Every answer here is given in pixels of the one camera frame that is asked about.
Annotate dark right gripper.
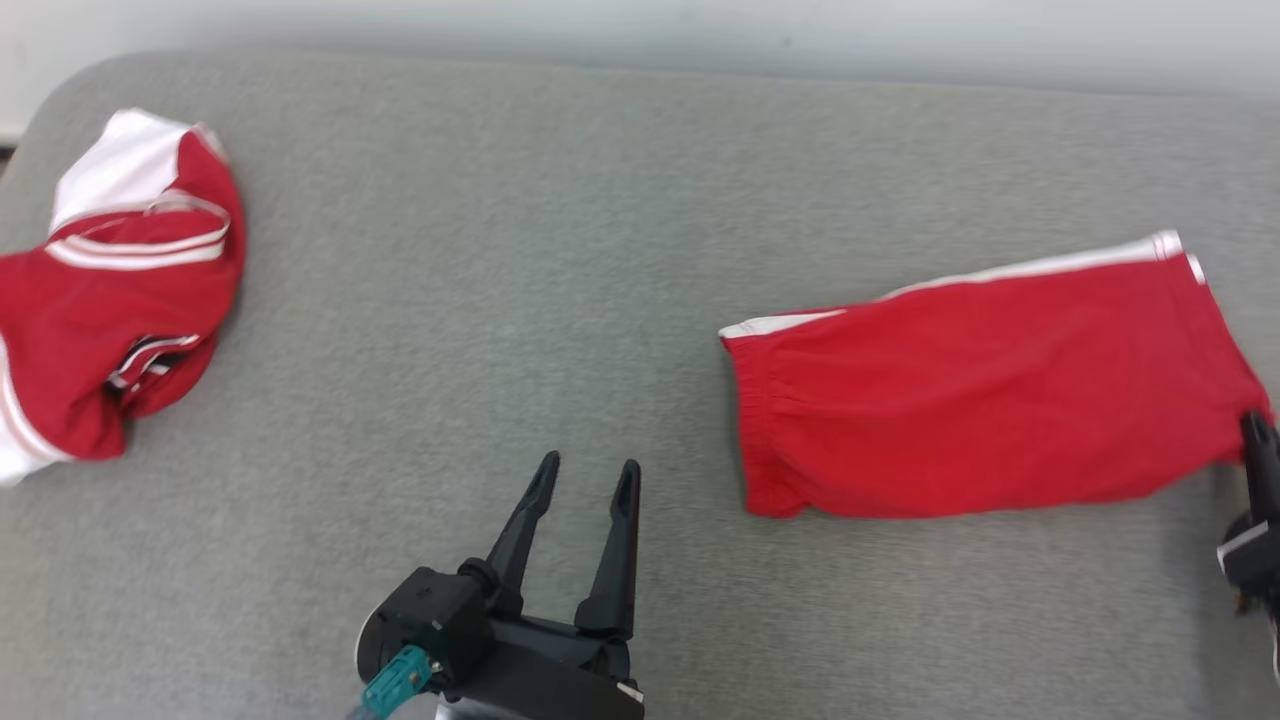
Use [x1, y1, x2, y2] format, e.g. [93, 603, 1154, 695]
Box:
[1217, 410, 1280, 616]

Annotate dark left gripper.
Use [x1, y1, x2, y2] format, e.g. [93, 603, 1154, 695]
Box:
[437, 450, 646, 720]

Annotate red shorts with white stripes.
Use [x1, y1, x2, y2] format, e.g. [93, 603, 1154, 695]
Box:
[718, 230, 1276, 519]

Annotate red basketball jersey white sleeves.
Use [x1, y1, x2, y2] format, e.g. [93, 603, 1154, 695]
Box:
[0, 108, 247, 488]

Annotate grey fabric sofa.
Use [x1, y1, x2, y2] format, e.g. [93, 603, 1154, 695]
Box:
[0, 50, 1280, 720]

